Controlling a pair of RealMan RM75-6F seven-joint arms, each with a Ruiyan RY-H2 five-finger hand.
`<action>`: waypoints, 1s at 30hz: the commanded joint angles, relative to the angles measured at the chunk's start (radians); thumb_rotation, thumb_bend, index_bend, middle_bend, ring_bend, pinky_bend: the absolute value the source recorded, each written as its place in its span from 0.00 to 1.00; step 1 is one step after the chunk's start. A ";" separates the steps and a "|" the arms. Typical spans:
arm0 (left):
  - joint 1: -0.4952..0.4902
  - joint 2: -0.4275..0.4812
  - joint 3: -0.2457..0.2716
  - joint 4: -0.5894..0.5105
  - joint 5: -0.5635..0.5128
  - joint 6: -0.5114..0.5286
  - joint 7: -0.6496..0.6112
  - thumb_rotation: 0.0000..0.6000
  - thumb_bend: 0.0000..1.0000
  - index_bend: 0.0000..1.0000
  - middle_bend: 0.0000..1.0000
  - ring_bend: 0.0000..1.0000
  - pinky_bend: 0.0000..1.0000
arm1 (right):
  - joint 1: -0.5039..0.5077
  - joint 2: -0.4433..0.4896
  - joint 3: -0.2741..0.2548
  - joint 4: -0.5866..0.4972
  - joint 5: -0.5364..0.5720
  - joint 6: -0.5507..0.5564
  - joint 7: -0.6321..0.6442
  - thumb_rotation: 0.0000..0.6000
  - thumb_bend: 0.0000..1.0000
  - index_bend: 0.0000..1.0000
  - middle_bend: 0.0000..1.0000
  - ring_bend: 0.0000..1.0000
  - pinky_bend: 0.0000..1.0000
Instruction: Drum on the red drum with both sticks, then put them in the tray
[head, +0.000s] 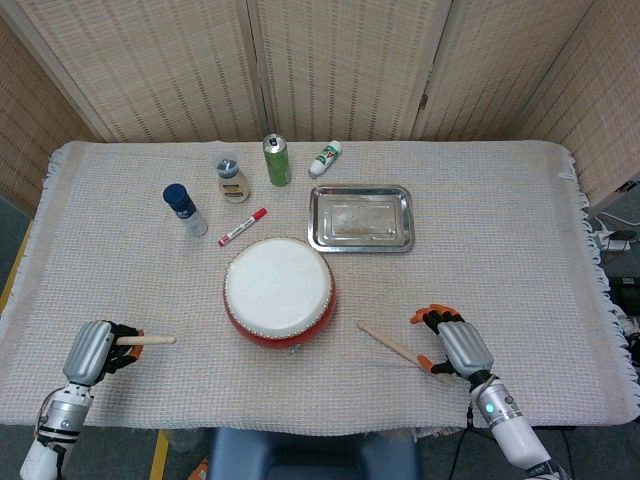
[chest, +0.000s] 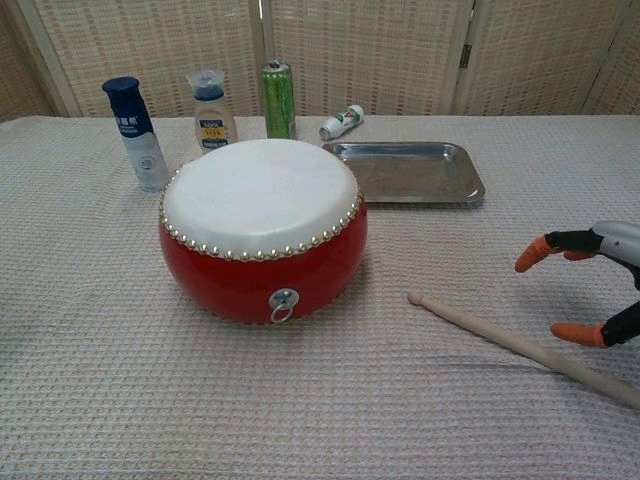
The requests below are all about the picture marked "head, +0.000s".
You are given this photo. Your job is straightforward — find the rectangular steel tray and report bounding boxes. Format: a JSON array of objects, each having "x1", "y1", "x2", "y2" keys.
[{"x1": 307, "y1": 184, "x2": 416, "y2": 254}]

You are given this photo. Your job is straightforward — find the red white marker pen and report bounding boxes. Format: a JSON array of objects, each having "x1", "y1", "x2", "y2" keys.
[{"x1": 216, "y1": 207, "x2": 268, "y2": 248}]

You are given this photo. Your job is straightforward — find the woven folding screen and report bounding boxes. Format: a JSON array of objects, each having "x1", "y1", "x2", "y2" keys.
[{"x1": 0, "y1": 0, "x2": 640, "y2": 211}]

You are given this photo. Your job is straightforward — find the black box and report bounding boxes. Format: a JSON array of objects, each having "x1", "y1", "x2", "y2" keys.
[{"x1": 606, "y1": 276, "x2": 640, "y2": 317}]

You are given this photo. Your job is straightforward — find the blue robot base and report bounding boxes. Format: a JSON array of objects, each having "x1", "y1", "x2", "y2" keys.
[{"x1": 207, "y1": 427, "x2": 424, "y2": 480}]

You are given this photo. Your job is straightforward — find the tall green drink can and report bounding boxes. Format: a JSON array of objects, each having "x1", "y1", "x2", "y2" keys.
[{"x1": 262, "y1": 133, "x2": 292, "y2": 188}]

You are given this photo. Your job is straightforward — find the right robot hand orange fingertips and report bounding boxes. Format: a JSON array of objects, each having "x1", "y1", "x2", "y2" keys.
[{"x1": 409, "y1": 303, "x2": 495, "y2": 386}]

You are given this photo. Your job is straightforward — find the beige sauce bottle blue cap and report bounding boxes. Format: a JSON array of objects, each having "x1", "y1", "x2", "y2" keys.
[{"x1": 215, "y1": 156, "x2": 251, "y2": 205}]

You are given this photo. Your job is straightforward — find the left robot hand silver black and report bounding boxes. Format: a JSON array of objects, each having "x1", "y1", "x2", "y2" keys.
[{"x1": 62, "y1": 319, "x2": 146, "y2": 387}]

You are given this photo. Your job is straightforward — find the small white green bottle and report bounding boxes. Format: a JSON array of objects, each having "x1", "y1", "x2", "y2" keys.
[{"x1": 307, "y1": 140, "x2": 343, "y2": 179}]

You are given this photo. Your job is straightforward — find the beige woven tablecloth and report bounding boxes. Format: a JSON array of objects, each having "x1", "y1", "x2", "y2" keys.
[{"x1": 0, "y1": 140, "x2": 614, "y2": 434}]

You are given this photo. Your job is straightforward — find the red drum white skin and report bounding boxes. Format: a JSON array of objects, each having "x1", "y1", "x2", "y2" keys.
[{"x1": 222, "y1": 237, "x2": 338, "y2": 357}]

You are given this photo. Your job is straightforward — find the wooden drumstick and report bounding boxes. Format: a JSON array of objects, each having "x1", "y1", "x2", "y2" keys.
[
  {"x1": 356, "y1": 320, "x2": 457, "y2": 387},
  {"x1": 117, "y1": 334, "x2": 178, "y2": 346}
]

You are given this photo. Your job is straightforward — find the white bottle dark blue cap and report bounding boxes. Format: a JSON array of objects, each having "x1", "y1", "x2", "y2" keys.
[{"x1": 162, "y1": 183, "x2": 209, "y2": 238}]

